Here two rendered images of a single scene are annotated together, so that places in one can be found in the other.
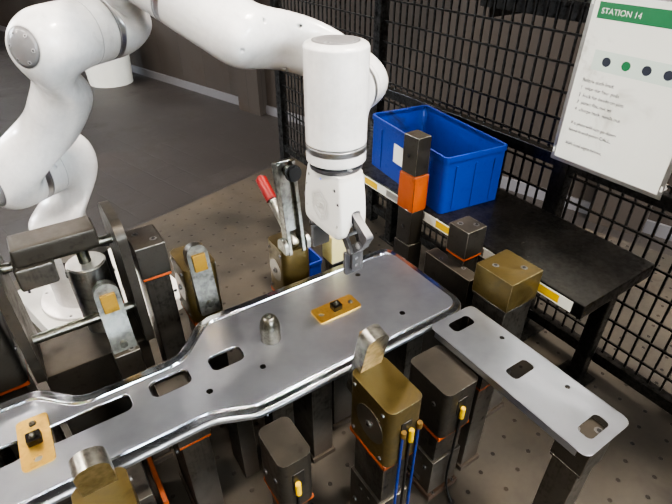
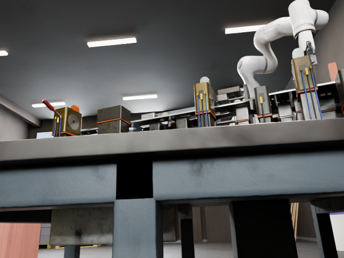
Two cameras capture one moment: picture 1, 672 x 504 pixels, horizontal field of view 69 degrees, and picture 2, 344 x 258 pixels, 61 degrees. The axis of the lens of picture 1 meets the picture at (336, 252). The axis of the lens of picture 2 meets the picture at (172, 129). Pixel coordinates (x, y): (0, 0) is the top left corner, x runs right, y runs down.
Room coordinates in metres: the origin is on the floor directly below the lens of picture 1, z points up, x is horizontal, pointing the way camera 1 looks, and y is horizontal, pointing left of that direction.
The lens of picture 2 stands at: (-0.42, -0.53, 0.54)
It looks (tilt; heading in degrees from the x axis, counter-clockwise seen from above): 19 degrees up; 55
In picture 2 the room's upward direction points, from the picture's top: 2 degrees counter-clockwise
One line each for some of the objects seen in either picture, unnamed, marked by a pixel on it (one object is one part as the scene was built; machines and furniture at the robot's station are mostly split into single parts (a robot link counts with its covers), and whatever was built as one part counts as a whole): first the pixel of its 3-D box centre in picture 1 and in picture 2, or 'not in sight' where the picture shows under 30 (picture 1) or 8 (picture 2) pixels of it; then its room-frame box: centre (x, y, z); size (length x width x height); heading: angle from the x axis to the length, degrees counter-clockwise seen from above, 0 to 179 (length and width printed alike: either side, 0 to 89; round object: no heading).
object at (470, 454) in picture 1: (471, 406); not in sight; (0.56, -0.24, 0.84); 0.05 x 0.05 x 0.29; 34
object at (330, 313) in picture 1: (336, 306); not in sight; (0.64, 0.00, 1.01); 0.08 x 0.04 x 0.01; 124
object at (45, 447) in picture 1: (34, 438); not in sight; (0.39, 0.39, 1.01); 0.08 x 0.04 x 0.01; 33
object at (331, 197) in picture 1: (336, 191); (306, 45); (0.64, 0.00, 1.23); 0.10 x 0.07 x 0.11; 34
